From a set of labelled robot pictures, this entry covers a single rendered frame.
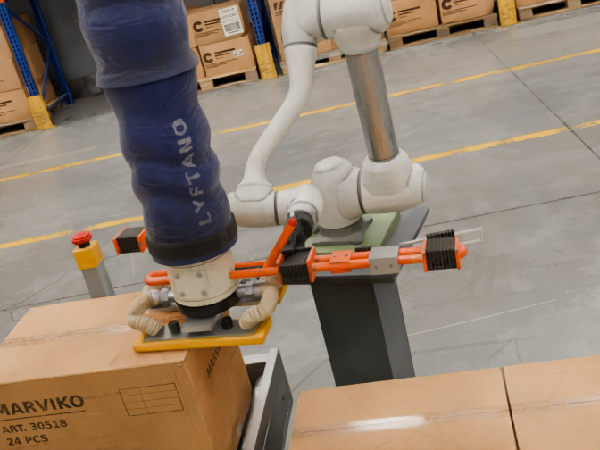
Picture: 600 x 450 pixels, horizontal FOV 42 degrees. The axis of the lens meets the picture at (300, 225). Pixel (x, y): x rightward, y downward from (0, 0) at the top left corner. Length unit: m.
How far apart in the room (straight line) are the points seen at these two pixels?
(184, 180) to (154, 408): 0.59
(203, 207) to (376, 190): 0.86
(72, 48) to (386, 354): 8.50
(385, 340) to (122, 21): 1.55
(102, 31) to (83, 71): 9.09
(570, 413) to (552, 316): 1.44
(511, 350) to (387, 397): 1.17
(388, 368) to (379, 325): 0.18
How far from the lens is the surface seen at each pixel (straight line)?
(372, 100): 2.43
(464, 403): 2.25
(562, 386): 2.28
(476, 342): 3.46
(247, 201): 2.25
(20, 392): 2.16
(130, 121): 1.81
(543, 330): 3.49
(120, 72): 1.77
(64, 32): 10.80
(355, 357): 2.89
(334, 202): 2.62
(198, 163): 1.84
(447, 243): 1.86
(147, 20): 1.73
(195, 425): 2.05
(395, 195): 2.57
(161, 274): 2.07
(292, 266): 1.89
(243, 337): 1.91
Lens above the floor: 1.91
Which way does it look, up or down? 23 degrees down
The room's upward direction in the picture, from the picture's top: 14 degrees counter-clockwise
